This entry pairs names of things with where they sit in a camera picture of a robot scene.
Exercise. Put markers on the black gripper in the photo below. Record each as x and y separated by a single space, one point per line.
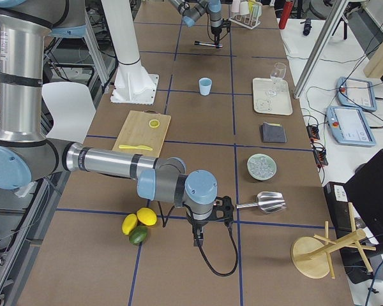
199 225
216 32

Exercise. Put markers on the steel muddler black tip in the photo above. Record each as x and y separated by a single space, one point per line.
207 44

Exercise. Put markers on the light blue cup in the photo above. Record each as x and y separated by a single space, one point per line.
205 86

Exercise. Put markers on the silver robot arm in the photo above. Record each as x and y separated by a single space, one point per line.
191 14
26 154

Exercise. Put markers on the pink cup in rack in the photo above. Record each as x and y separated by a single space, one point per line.
235 6

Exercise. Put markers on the white cup in rack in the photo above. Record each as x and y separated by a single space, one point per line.
244 8

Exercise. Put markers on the yellow cup in rack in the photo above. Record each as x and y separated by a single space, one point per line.
251 4

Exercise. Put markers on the green cup in rack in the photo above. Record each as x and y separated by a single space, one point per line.
256 11

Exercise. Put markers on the yellow lemon upper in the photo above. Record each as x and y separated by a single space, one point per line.
147 216

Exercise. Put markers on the yellow lemon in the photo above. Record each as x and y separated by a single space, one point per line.
147 216
129 224

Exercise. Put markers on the yellow lemon left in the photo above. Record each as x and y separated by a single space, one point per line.
129 224

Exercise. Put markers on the lemon slice on board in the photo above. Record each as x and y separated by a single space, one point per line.
154 123

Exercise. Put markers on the wooden cup tree stand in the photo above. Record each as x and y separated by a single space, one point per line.
312 255

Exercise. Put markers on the clear wine glass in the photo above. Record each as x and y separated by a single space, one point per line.
276 76

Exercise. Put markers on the steel ice scoop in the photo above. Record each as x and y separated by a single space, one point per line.
267 201

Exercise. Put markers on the cream bear tray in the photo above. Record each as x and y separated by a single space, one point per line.
271 98

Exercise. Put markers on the red bottle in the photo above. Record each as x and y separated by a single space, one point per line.
287 8

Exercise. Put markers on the green bowl of ice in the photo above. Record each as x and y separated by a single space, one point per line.
261 166

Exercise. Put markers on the yellow plastic knife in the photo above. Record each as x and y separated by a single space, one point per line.
135 147

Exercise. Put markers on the grey folded cloth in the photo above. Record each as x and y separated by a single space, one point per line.
272 133

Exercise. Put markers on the bamboo cutting board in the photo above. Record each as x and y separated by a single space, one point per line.
136 131

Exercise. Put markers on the far blue teach pendant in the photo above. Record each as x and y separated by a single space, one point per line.
356 93

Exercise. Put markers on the blue teach pendant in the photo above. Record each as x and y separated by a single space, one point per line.
356 93
349 126

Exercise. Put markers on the near blue teach pendant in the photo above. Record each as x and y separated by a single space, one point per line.
349 126

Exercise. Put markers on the white chair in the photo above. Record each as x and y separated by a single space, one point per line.
72 109

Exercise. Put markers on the black monitor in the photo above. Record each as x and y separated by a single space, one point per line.
365 191

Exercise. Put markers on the white wire cup rack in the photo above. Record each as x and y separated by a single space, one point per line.
245 20

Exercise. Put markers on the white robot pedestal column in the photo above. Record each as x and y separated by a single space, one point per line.
133 84

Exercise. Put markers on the aluminium frame post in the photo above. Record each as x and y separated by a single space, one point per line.
327 30

